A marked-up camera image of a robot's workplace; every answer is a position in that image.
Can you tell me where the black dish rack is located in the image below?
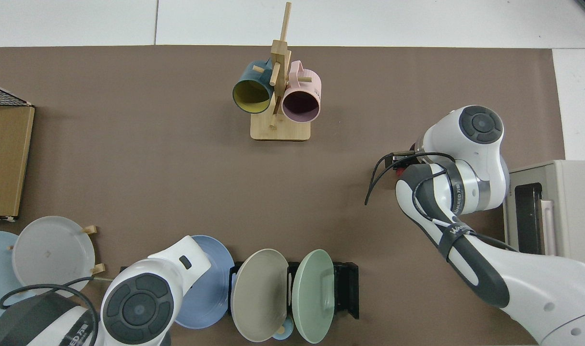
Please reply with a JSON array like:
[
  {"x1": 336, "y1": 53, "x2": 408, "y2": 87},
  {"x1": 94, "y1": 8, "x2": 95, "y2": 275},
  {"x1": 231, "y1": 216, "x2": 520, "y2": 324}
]
[{"x1": 227, "y1": 261, "x2": 360, "y2": 320}]

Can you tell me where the pale green plate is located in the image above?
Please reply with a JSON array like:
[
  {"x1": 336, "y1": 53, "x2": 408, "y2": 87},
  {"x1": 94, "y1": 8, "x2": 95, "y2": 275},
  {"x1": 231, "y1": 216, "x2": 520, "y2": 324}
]
[{"x1": 292, "y1": 248, "x2": 335, "y2": 344}]

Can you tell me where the beige plate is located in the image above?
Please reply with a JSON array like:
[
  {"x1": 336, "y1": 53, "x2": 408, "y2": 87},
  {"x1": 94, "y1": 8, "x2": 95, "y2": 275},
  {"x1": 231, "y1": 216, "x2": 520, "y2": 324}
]
[{"x1": 230, "y1": 248, "x2": 290, "y2": 343}]

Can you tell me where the wooden plate rack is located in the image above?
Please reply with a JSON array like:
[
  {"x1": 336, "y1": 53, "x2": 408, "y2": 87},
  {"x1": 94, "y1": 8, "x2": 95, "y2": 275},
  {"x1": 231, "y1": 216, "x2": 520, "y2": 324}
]
[{"x1": 7, "y1": 225, "x2": 106, "y2": 295}]

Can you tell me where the grey white plate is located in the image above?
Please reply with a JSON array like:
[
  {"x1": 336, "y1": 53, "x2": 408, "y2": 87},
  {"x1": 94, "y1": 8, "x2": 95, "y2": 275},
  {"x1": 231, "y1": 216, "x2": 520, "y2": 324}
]
[{"x1": 12, "y1": 216, "x2": 96, "y2": 299}]

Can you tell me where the pink mug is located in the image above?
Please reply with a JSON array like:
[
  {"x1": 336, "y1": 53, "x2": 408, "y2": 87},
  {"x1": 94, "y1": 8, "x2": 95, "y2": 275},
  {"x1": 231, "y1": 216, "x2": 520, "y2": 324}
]
[{"x1": 281, "y1": 61, "x2": 322, "y2": 124}]

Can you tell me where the wooden cup stand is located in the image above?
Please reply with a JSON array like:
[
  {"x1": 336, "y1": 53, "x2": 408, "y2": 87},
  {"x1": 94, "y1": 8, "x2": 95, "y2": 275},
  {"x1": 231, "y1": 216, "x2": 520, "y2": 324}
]
[{"x1": 250, "y1": 1, "x2": 312, "y2": 141}]

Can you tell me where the dark teal mug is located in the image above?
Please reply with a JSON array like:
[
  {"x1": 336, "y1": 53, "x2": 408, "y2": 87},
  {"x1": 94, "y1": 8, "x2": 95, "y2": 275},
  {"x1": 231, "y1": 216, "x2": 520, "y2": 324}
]
[{"x1": 232, "y1": 59, "x2": 275, "y2": 115}]

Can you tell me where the pale toaster oven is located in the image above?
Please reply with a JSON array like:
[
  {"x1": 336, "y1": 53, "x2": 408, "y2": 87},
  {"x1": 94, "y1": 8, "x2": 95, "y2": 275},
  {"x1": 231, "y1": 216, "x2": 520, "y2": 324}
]
[{"x1": 503, "y1": 160, "x2": 585, "y2": 271}]

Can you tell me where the small blue round thing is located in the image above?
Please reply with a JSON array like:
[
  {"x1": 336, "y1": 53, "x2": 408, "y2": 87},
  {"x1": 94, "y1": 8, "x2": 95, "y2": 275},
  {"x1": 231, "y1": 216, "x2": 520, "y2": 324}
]
[{"x1": 272, "y1": 315, "x2": 294, "y2": 341}]

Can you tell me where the brown table cloth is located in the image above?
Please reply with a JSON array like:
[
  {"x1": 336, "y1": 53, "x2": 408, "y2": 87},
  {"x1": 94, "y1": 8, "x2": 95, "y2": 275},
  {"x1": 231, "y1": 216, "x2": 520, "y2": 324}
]
[{"x1": 0, "y1": 46, "x2": 566, "y2": 346}]

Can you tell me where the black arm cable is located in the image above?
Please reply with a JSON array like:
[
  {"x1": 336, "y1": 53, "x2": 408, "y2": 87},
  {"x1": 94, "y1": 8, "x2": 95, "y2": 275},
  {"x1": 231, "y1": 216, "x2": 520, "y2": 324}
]
[
  {"x1": 365, "y1": 152, "x2": 519, "y2": 253},
  {"x1": 0, "y1": 276, "x2": 113, "y2": 346}
]

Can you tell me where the wire basket with wooden floor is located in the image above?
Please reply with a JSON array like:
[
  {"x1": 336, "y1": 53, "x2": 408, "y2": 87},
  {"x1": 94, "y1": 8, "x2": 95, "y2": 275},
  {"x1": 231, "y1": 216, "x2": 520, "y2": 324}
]
[{"x1": 0, "y1": 82, "x2": 36, "y2": 222}]

